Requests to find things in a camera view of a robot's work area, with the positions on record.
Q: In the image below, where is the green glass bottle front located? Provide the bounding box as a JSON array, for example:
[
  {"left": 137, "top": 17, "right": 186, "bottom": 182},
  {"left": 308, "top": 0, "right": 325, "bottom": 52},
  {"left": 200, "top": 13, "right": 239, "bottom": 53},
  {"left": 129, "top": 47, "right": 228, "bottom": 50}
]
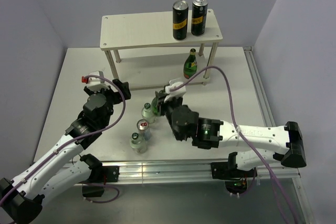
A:
[{"left": 151, "top": 97, "right": 164, "bottom": 116}]

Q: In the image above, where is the green glass bottle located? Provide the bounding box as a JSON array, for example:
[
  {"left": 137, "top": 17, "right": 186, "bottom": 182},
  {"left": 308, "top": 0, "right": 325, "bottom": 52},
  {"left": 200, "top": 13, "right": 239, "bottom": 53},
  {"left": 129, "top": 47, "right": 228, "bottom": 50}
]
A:
[
  {"left": 151, "top": 97, "right": 164, "bottom": 116},
  {"left": 183, "top": 48, "right": 197, "bottom": 79}
]

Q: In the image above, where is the green glass bottle back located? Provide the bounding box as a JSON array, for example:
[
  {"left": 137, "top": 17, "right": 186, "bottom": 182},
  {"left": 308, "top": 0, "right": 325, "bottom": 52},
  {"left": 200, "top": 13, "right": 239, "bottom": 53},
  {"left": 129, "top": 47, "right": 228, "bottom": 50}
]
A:
[{"left": 183, "top": 48, "right": 197, "bottom": 79}]

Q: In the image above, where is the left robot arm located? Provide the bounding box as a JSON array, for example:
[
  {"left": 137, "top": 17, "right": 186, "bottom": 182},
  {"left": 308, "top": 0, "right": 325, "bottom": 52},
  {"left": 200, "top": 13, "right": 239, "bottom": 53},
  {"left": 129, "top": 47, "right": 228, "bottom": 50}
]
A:
[{"left": 1, "top": 75, "right": 131, "bottom": 223}]

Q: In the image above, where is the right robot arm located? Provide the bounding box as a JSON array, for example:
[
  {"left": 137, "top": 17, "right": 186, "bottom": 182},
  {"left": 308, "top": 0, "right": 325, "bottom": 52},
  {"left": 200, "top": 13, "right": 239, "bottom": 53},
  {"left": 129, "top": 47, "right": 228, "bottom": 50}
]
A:
[{"left": 154, "top": 90, "right": 307, "bottom": 177}]

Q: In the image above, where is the white two-tier shelf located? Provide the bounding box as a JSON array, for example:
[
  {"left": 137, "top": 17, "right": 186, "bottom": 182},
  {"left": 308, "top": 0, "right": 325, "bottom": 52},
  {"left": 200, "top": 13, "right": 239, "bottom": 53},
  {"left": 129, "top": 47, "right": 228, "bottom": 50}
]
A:
[{"left": 100, "top": 9, "right": 223, "bottom": 90}]

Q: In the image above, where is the clear bottle green cap back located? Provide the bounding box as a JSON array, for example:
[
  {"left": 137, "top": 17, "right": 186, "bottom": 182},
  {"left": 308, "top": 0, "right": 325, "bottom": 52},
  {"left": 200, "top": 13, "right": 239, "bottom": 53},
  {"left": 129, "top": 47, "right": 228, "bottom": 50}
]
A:
[{"left": 141, "top": 103, "right": 156, "bottom": 124}]

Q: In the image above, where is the clear bottle green cap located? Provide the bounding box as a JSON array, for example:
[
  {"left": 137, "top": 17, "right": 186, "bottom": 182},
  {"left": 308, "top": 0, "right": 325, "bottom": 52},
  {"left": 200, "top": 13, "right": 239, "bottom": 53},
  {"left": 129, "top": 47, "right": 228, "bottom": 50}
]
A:
[
  {"left": 141, "top": 103, "right": 156, "bottom": 124},
  {"left": 130, "top": 132, "right": 147, "bottom": 154}
]

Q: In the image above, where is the silver can red top left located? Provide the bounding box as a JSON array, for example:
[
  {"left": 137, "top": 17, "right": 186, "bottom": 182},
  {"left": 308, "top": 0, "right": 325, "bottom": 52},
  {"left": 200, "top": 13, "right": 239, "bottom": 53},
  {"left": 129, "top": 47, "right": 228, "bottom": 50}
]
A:
[{"left": 136, "top": 119, "right": 151, "bottom": 141}]

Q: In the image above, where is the clear bottle green cap front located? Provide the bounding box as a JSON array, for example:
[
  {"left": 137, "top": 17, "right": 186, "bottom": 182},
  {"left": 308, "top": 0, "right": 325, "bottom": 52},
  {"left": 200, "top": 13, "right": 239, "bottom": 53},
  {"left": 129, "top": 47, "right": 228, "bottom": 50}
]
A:
[{"left": 130, "top": 132, "right": 147, "bottom": 154}]

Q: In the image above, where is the black can left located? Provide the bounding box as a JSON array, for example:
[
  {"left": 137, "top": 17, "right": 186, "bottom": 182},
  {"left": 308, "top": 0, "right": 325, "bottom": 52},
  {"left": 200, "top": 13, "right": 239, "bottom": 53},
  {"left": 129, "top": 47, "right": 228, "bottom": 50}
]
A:
[{"left": 173, "top": 0, "right": 188, "bottom": 40}]

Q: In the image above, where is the black can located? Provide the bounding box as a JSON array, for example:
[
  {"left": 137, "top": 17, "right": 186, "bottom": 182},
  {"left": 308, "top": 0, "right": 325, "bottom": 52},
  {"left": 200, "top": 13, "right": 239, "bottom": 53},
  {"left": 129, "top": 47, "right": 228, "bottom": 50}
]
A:
[
  {"left": 173, "top": 0, "right": 188, "bottom": 40},
  {"left": 191, "top": 0, "right": 208, "bottom": 36}
]

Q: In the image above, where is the black can right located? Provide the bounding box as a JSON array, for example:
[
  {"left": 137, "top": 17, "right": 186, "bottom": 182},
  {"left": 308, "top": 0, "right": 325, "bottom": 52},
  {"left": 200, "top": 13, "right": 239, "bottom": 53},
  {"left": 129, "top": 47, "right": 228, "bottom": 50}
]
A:
[{"left": 191, "top": 0, "right": 208, "bottom": 36}]

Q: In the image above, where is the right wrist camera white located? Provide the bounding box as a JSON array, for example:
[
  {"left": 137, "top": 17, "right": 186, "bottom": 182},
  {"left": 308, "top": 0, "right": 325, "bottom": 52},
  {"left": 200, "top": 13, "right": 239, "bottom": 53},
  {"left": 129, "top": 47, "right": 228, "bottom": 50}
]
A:
[{"left": 164, "top": 78, "right": 186, "bottom": 103}]

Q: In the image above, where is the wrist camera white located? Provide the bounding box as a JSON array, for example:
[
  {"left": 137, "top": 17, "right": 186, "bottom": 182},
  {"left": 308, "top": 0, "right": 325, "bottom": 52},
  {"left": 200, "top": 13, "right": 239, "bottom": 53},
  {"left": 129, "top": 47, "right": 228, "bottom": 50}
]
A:
[
  {"left": 164, "top": 78, "right": 186, "bottom": 103},
  {"left": 81, "top": 76, "right": 108, "bottom": 92}
]

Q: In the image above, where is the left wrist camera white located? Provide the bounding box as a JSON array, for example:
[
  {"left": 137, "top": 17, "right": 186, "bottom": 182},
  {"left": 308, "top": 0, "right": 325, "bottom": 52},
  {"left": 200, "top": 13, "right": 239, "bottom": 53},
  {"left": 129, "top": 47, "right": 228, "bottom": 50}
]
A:
[{"left": 81, "top": 76, "right": 108, "bottom": 92}]

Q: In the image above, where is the aluminium front rail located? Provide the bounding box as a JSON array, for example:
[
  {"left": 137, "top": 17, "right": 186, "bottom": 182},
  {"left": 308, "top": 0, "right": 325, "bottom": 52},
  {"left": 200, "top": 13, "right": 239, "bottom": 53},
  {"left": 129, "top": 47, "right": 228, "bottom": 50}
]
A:
[{"left": 56, "top": 158, "right": 300, "bottom": 184}]

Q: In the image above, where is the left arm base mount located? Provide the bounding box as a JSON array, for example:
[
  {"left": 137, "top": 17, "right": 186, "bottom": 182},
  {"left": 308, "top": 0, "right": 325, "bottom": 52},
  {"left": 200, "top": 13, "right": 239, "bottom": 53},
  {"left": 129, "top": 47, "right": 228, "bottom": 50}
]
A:
[{"left": 78, "top": 154, "right": 120, "bottom": 204}]

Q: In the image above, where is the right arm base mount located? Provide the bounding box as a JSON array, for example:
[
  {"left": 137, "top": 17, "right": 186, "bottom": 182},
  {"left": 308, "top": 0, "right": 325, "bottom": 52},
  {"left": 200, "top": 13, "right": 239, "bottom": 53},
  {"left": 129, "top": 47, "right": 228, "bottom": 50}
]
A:
[{"left": 210, "top": 152, "right": 257, "bottom": 199}]

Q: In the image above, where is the aluminium side rail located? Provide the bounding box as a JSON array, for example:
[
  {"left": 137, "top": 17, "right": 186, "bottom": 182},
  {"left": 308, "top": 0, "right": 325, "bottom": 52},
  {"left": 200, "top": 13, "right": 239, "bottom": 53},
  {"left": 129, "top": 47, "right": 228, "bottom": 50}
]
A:
[{"left": 243, "top": 46, "right": 316, "bottom": 224}]

